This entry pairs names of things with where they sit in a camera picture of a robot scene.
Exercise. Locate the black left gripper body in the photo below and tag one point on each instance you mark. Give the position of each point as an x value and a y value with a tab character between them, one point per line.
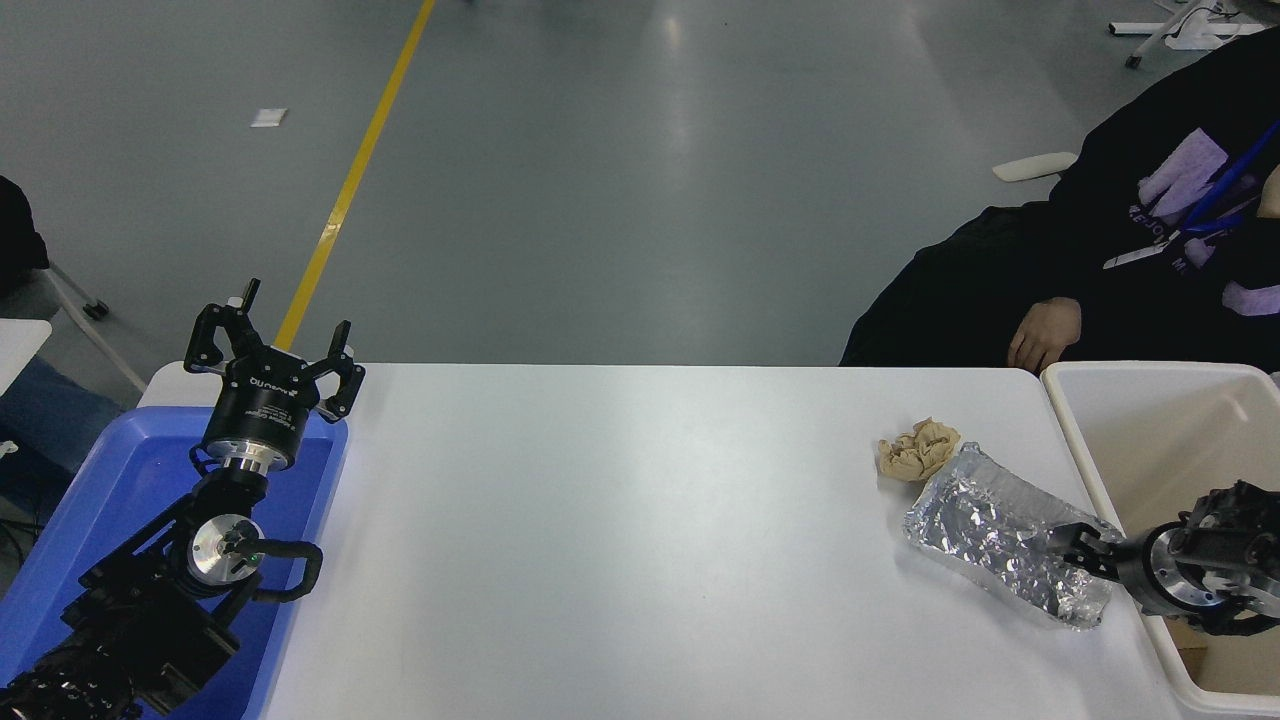
262	405

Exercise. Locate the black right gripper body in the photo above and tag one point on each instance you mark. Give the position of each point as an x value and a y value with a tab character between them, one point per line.
1136	570

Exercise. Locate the foil tray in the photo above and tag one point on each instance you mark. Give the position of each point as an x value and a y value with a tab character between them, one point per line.
980	520

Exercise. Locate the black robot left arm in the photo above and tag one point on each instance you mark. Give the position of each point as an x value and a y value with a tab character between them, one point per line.
150	620

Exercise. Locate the person's hand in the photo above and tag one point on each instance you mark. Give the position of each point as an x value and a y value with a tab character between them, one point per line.
1045	330

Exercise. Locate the brown cardboard piece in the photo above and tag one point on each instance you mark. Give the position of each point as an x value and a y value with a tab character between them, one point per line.
1192	655

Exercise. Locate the large pale plastic bin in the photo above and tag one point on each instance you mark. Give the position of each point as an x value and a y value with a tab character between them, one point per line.
1150	450

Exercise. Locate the blue plastic tray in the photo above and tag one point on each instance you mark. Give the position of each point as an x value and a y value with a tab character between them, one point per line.
130	470

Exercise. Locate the crumpled tan paper ball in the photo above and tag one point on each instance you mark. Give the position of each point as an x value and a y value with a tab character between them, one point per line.
920	452

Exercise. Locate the small white table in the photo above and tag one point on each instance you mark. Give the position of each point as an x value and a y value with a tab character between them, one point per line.
20	345

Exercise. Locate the white paper scrap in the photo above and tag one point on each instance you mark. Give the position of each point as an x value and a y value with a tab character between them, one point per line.
268	117

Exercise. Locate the person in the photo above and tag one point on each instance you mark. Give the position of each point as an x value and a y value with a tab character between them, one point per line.
15	240
950	290

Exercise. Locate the white chair armrest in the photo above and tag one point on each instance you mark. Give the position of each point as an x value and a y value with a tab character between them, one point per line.
1035	166

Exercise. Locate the white wheeled stand base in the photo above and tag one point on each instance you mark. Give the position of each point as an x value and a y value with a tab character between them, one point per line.
1135	28

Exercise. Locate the grey chair leg frame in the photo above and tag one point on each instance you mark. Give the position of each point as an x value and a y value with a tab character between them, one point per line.
90	330

